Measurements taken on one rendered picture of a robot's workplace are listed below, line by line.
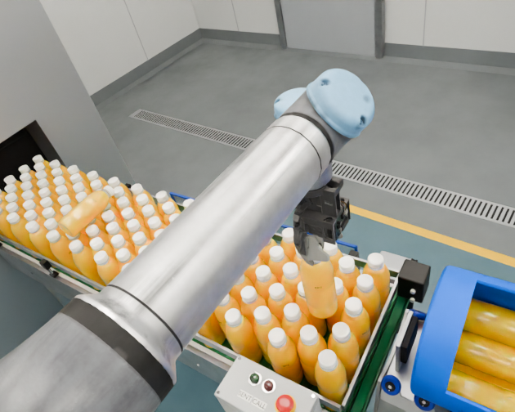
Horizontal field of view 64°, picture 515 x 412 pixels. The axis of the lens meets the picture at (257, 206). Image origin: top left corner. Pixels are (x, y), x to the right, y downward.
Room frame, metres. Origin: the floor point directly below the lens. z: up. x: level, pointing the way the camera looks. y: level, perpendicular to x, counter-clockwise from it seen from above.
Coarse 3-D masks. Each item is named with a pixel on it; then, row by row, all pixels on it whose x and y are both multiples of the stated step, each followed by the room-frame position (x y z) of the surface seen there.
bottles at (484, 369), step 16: (464, 336) 0.39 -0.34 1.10; (480, 336) 0.39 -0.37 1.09; (464, 352) 0.37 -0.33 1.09; (480, 352) 0.36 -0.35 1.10; (496, 352) 0.35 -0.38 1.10; (512, 352) 0.34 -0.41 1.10; (464, 368) 0.36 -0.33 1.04; (480, 368) 0.34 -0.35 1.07; (496, 368) 0.32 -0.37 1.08; (512, 368) 0.31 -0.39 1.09; (448, 384) 0.32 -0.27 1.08; (464, 384) 0.31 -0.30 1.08; (480, 384) 0.30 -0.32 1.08; (496, 384) 0.31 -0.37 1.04; (512, 384) 0.30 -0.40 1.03; (480, 400) 0.28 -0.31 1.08; (496, 400) 0.27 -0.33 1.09; (512, 400) 0.26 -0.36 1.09
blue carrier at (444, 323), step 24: (456, 288) 0.43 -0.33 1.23; (480, 288) 0.49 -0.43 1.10; (504, 288) 0.41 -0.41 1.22; (432, 312) 0.40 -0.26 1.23; (456, 312) 0.38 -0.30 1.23; (432, 336) 0.36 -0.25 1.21; (456, 336) 0.35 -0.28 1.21; (432, 360) 0.33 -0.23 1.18; (432, 384) 0.31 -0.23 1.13; (456, 408) 0.27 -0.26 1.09; (480, 408) 0.25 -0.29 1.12
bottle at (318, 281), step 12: (324, 264) 0.53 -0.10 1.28; (312, 276) 0.52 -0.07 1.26; (324, 276) 0.52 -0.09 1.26; (312, 288) 0.52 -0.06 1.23; (324, 288) 0.52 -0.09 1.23; (312, 300) 0.52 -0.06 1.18; (324, 300) 0.52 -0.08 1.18; (336, 300) 0.53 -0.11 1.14; (312, 312) 0.53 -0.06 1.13; (324, 312) 0.52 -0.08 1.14
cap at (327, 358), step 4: (320, 352) 0.44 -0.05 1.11; (324, 352) 0.44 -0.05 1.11; (328, 352) 0.44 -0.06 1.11; (332, 352) 0.44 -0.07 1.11; (320, 356) 0.43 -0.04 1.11; (324, 356) 0.43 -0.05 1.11; (328, 356) 0.43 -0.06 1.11; (332, 356) 0.43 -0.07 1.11; (336, 356) 0.43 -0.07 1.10; (320, 360) 0.42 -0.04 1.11; (324, 360) 0.42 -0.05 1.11; (328, 360) 0.42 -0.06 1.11; (332, 360) 0.42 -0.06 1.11; (336, 360) 0.42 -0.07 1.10; (320, 364) 0.42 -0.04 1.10; (324, 364) 0.42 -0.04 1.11; (328, 364) 0.41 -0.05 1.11; (332, 364) 0.41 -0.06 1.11; (324, 368) 0.41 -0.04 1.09; (328, 368) 0.41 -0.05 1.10; (332, 368) 0.41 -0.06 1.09
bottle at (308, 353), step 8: (320, 336) 0.50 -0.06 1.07; (304, 344) 0.49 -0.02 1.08; (312, 344) 0.48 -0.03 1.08; (320, 344) 0.48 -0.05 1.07; (304, 352) 0.48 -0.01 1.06; (312, 352) 0.47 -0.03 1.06; (304, 360) 0.47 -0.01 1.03; (312, 360) 0.46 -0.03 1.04; (304, 368) 0.48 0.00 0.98; (312, 368) 0.46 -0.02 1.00; (312, 376) 0.47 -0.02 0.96; (312, 384) 0.47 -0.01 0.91
